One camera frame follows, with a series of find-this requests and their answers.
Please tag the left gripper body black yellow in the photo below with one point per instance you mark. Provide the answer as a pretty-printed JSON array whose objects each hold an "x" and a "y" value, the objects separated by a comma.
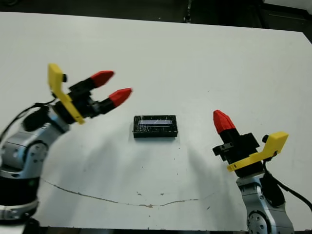
[{"x": 78, "y": 102}]

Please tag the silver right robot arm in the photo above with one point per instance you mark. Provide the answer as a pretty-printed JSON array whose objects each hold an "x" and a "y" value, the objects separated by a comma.
[{"x": 263, "y": 219}]

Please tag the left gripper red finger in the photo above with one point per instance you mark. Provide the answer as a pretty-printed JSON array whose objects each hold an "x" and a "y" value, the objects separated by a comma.
[
  {"x": 102, "y": 78},
  {"x": 119, "y": 96}
]

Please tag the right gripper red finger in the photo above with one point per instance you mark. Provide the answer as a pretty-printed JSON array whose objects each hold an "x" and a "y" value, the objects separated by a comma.
[
  {"x": 228, "y": 124},
  {"x": 219, "y": 123}
]

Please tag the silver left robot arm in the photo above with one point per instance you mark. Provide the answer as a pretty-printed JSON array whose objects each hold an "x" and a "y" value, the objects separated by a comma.
[{"x": 19, "y": 151}]

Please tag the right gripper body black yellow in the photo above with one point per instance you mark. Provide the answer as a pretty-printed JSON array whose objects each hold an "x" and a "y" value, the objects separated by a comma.
[{"x": 241, "y": 153}]

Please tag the dark metal post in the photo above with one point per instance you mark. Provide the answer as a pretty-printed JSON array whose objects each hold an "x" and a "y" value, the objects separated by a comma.
[{"x": 187, "y": 11}]

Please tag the black box lid with foil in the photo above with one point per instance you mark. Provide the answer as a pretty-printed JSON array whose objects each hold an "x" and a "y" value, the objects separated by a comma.
[{"x": 156, "y": 132}]

